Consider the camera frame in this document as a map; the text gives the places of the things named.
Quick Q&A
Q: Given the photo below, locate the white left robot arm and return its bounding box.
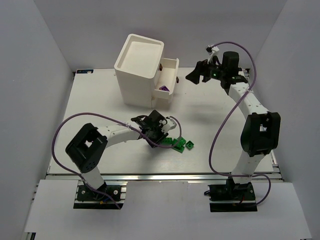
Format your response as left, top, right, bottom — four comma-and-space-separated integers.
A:
65, 110, 176, 192

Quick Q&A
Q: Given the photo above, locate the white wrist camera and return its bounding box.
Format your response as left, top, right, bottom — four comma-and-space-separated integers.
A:
159, 117, 177, 133
206, 45, 220, 64

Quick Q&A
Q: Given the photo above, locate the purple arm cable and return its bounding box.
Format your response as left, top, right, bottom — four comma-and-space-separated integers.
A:
51, 112, 183, 210
208, 41, 272, 206

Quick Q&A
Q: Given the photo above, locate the blue label sticker left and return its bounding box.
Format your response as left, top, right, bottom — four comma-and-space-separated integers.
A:
76, 69, 94, 74

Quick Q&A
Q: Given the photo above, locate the aluminium front rail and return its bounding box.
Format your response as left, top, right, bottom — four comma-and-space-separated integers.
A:
45, 172, 283, 181

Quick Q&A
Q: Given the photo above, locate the aluminium right rail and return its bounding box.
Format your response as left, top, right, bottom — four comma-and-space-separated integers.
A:
243, 67, 285, 181

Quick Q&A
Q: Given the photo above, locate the purple 2x2 lego brick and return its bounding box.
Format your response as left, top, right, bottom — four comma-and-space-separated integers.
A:
159, 85, 170, 92

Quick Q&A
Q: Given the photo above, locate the aluminium rail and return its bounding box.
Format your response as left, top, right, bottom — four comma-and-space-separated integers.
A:
243, 67, 285, 181
45, 172, 283, 181

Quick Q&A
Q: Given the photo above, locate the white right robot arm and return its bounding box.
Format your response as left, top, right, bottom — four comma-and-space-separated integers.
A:
185, 50, 281, 185

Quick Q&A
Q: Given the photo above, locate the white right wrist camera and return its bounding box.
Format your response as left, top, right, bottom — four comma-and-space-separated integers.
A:
206, 45, 220, 64

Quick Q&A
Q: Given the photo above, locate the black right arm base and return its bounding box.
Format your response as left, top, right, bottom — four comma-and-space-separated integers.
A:
204, 177, 258, 213

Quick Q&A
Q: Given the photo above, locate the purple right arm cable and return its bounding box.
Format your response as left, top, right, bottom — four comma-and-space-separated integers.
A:
208, 41, 272, 206

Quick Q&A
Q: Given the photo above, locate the green 2x2 lego rightmost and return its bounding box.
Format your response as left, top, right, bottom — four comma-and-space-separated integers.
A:
185, 140, 195, 150

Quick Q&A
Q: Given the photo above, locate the white drawer cabinet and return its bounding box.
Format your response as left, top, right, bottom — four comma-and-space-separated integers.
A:
114, 33, 164, 109

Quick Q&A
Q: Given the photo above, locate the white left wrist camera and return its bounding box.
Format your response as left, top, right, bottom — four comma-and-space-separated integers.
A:
159, 117, 177, 133

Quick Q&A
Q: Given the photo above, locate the green 2x3 lego plate brick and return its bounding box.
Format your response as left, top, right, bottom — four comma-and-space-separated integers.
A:
172, 146, 185, 153

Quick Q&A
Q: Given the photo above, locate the green 2x2 lego stacked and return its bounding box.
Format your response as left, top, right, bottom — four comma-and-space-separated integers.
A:
172, 137, 187, 148

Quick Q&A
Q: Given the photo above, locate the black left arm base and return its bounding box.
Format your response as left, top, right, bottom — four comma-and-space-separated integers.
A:
73, 181, 127, 210

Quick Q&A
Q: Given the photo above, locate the green 2x2 lego brick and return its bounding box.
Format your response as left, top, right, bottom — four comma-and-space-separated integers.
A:
161, 137, 174, 147

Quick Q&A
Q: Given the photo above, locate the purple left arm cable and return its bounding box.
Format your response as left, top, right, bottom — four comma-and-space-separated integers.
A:
51, 112, 183, 210

